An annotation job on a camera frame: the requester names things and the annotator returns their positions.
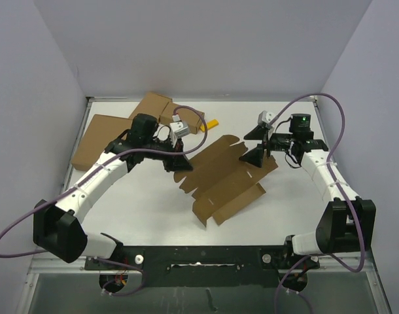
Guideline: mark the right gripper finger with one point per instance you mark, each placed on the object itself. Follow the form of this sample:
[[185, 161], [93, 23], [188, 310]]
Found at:
[[259, 133], [256, 156]]

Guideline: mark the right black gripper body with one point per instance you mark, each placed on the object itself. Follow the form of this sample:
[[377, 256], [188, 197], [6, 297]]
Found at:
[[280, 142]]

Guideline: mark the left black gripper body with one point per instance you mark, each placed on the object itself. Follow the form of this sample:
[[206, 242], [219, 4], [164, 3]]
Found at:
[[160, 145]]

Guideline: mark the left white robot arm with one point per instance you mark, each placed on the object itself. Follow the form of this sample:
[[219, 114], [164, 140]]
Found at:
[[57, 228]]

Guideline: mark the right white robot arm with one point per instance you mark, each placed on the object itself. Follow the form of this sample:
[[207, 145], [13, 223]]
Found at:
[[347, 222]]

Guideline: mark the square folded cardboard box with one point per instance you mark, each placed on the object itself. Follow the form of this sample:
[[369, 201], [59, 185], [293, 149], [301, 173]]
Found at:
[[152, 104]]

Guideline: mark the large folded cardboard box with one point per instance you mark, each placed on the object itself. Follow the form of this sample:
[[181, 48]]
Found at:
[[101, 130]]

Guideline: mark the long folded cardboard box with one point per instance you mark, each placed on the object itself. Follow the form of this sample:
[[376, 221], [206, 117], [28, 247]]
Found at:
[[192, 119]]

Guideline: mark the yellow rectangular block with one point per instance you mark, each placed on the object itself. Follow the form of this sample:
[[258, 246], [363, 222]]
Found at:
[[209, 125]]

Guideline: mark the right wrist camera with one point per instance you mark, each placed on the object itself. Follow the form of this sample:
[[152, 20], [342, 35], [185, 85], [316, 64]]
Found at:
[[265, 119]]

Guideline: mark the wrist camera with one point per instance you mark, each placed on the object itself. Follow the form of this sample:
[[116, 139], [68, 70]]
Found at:
[[179, 129], [265, 119]]

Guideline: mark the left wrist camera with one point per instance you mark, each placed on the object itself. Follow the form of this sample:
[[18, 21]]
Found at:
[[179, 129]]

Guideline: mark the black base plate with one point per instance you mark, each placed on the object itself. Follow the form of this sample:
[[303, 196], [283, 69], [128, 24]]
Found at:
[[205, 266]]

